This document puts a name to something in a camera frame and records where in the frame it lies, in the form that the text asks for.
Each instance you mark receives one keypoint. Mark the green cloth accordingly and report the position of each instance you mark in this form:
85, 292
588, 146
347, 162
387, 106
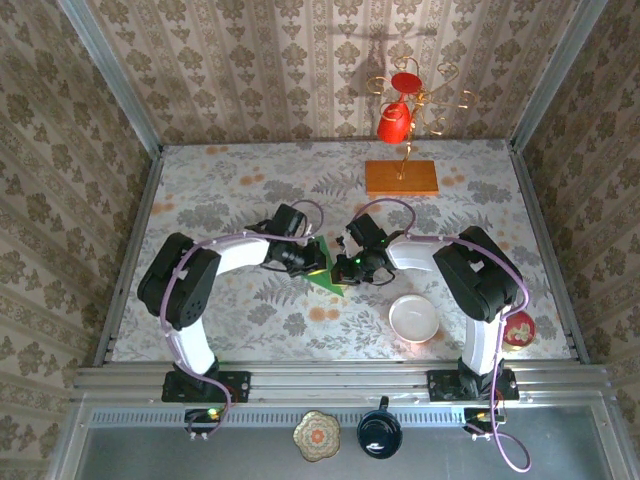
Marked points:
331, 286

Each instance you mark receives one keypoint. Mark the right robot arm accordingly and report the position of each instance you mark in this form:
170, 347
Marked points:
480, 350

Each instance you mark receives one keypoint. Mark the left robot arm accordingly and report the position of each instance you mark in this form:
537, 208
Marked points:
195, 350

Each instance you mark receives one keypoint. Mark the white bowl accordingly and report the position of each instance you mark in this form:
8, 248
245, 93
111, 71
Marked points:
414, 319

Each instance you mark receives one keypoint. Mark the floral printed tablecloth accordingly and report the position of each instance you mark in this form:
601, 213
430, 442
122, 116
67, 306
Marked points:
250, 165

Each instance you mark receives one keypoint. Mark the red goblet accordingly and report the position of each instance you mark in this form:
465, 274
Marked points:
392, 127

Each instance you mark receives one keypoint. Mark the ornate scalloped small plate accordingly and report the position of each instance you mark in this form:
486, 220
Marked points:
316, 436

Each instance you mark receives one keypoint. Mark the red patterned bowl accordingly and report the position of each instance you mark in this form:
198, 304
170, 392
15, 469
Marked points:
520, 330

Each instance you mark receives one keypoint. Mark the dark blue mug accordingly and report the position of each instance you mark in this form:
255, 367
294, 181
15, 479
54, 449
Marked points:
379, 436

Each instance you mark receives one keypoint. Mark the small black circuit board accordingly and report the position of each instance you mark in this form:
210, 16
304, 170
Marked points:
205, 416
482, 417

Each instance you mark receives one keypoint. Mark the grey metal shelf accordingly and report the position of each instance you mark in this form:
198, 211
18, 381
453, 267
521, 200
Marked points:
200, 457

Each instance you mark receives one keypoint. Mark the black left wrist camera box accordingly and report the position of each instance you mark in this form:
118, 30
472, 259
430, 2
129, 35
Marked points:
289, 220

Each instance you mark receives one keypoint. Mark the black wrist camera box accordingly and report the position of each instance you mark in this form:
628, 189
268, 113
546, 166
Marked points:
289, 220
366, 230

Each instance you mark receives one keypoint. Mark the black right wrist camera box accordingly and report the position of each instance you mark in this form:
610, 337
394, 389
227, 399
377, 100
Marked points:
366, 230

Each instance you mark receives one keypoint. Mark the aluminium front rail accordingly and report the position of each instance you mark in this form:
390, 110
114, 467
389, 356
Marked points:
340, 382

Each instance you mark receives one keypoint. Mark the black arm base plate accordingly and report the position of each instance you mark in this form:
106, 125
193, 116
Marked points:
440, 387
240, 386

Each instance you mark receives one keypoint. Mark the aluminium side rail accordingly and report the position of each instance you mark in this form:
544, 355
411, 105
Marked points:
132, 250
542, 225

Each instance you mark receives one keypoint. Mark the aluminium frame post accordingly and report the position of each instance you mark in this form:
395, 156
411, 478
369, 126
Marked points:
555, 75
115, 75

